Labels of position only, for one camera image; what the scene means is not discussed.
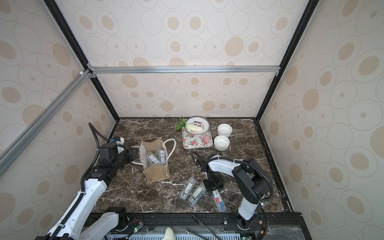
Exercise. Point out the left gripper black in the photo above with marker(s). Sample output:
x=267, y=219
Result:
x=132, y=153

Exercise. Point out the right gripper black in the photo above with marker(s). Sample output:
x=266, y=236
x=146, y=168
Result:
x=212, y=183

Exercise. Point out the clear compass case bottom slanted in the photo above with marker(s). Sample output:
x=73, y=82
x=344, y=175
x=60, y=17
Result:
x=197, y=194

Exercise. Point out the clear compass case red blue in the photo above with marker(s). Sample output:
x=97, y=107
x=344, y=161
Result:
x=162, y=156

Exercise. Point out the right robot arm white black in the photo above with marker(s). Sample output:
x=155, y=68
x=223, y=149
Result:
x=253, y=182

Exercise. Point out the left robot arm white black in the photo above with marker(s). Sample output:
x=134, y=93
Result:
x=94, y=183

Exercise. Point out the white ceramic cup front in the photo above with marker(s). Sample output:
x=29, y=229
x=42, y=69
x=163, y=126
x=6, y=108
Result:
x=221, y=143

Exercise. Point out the white ceramic cup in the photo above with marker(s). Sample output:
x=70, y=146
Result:
x=221, y=143
x=225, y=130

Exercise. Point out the floral square plate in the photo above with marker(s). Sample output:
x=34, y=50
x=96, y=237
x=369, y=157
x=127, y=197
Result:
x=191, y=141

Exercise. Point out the white ceramic cup rear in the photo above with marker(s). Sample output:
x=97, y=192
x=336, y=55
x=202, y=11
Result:
x=225, y=130

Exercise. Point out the white vegetable with green leaves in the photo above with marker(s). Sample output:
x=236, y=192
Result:
x=191, y=128

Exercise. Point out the round patterned bowl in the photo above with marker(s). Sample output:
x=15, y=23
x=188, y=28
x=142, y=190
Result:
x=199, y=121

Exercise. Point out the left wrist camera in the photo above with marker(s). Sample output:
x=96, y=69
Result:
x=110, y=151

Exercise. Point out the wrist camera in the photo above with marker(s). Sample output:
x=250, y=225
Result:
x=200, y=160
x=110, y=151

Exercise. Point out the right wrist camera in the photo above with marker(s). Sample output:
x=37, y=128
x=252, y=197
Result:
x=200, y=160

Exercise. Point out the black base frame front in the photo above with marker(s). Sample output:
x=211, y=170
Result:
x=212, y=226

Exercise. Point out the aluminium rail back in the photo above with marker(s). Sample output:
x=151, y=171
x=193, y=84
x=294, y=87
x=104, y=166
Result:
x=184, y=69

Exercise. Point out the aluminium rail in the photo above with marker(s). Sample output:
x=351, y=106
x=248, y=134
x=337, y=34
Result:
x=22, y=141
x=184, y=69

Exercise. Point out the aluminium rail left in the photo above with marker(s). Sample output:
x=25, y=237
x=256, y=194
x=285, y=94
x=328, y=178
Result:
x=22, y=141

